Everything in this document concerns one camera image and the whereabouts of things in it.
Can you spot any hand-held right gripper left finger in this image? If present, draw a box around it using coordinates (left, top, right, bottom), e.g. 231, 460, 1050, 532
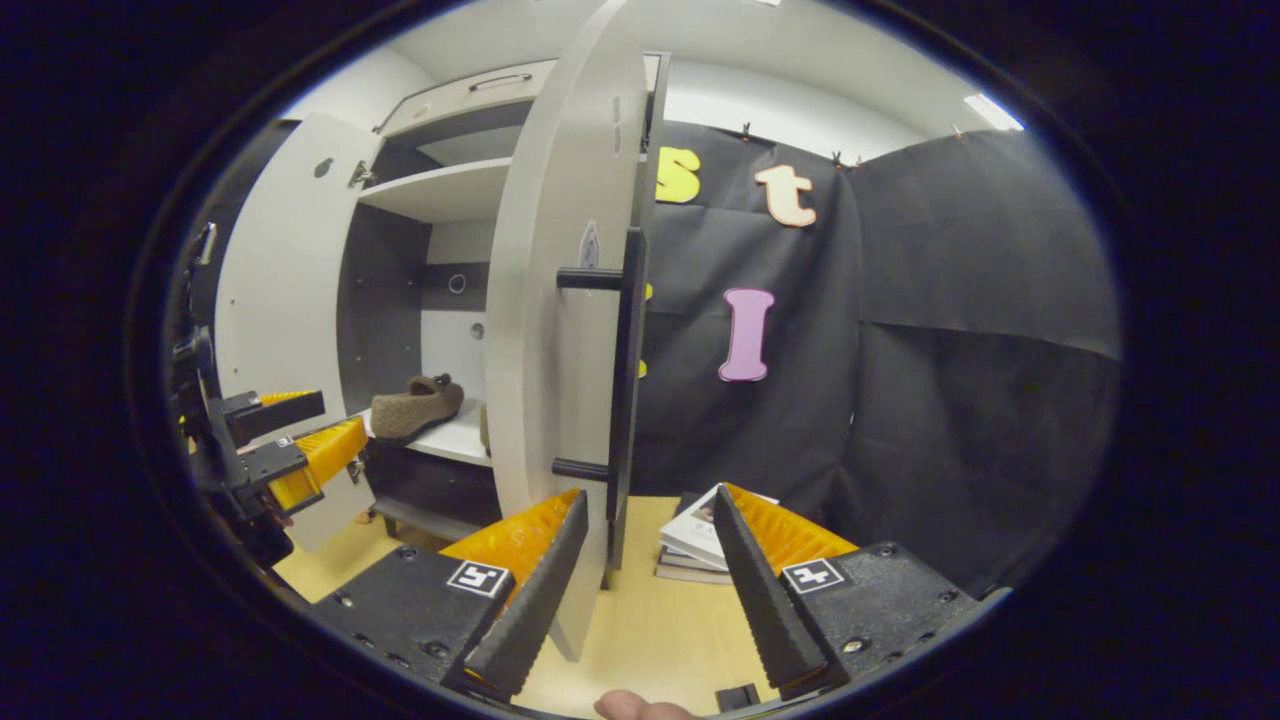
310, 488, 590, 701

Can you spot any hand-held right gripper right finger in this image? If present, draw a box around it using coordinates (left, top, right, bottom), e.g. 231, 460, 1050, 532
712, 483, 981, 701

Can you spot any white cabinet door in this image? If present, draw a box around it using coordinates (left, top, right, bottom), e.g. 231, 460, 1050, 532
215, 112, 383, 553
484, 0, 651, 663

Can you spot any white shoe cabinet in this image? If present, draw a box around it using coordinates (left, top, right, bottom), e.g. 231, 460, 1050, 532
335, 50, 671, 546

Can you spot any dark book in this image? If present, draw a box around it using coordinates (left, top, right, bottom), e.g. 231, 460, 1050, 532
655, 548, 736, 586

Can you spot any white cover book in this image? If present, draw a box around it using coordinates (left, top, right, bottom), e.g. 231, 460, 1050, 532
660, 483, 779, 571

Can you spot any small ceiling light panel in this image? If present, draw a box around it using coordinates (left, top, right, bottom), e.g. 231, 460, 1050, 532
963, 93, 1026, 132

